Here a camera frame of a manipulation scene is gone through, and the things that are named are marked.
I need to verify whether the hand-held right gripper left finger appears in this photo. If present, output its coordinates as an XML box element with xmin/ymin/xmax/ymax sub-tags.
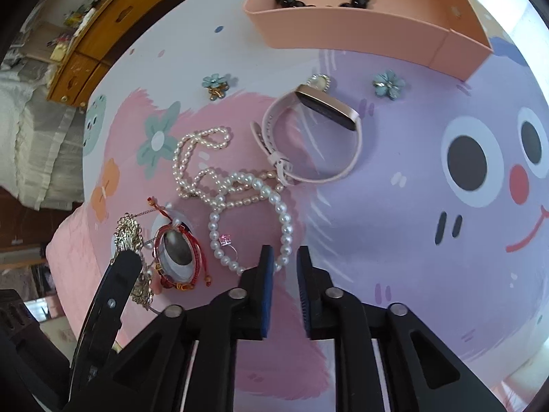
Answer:
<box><xmin>64</xmin><ymin>244</ymin><xmax>275</xmax><ymax>412</ymax></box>

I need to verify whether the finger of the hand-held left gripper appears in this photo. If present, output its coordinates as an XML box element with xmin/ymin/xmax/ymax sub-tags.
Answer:
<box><xmin>69</xmin><ymin>250</ymin><xmax>144</xmax><ymax>391</ymax></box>

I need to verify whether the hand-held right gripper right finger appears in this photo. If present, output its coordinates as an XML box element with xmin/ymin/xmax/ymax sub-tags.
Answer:
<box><xmin>296</xmin><ymin>245</ymin><xmax>507</xmax><ymax>412</ymax></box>

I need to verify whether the gold pearl ornament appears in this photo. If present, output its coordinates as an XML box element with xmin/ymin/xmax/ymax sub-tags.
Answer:
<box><xmin>112</xmin><ymin>212</ymin><xmax>157</xmax><ymax>310</ymax></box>

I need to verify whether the large pearl bracelet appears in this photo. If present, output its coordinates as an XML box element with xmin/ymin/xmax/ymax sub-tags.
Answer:
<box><xmin>208</xmin><ymin>172</ymin><xmax>294</xmax><ymax>276</ymax></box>

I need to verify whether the red string bracelet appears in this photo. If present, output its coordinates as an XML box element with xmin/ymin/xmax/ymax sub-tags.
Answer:
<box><xmin>146</xmin><ymin>196</ymin><xmax>214</xmax><ymax>293</ymax></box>

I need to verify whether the small pearl necklace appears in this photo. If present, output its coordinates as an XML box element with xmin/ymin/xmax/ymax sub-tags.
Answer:
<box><xmin>172</xmin><ymin>126</ymin><xmax>286</xmax><ymax>207</ymax></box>

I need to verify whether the pink smartwatch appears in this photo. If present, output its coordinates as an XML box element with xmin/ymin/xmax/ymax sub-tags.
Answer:
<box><xmin>250</xmin><ymin>85</ymin><xmax>364</xmax><ymax>187</ymax></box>

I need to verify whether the blue flower earring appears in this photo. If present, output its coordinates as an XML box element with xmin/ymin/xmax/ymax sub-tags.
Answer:
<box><xmin>371</xmin><ymin>70</ymin><xmax>406</xmax><ymax>101</ymax></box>
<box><xmin>201</xmin><ymin>74</ymin><xmax>237</xmax><ymax>101</ymax></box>

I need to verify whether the pink jewelry box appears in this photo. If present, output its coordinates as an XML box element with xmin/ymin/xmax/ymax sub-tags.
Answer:
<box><xmin>243</xmin><ymin>0</ymin><xmax>494</xmax><ymax>82</ymax></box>

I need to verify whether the pink blanket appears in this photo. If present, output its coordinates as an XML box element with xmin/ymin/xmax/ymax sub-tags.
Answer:
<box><xmin>45</xmin><ymin>204</ymin><xmax>129</xmax><ymax>348</ymax></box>

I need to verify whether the cartoon printed tablecloth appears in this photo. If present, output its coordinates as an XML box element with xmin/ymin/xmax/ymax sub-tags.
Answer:
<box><xmin>79</xmin><ymin>0</ymin><xmax>549</xmax><ymax>412</ymax></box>

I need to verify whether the white lace furniture cover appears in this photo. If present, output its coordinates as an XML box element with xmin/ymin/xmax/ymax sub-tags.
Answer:
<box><xmin>0</xmin><ymin>69</ymin><xmax>86</xmax><ymax>211</ymax></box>

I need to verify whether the wooden desk with drawers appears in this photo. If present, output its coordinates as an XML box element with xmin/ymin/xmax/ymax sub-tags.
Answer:
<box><xmin>46</xmin><ymin>0</ymin><xmax>267</xmax><ymax>108</ymax></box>

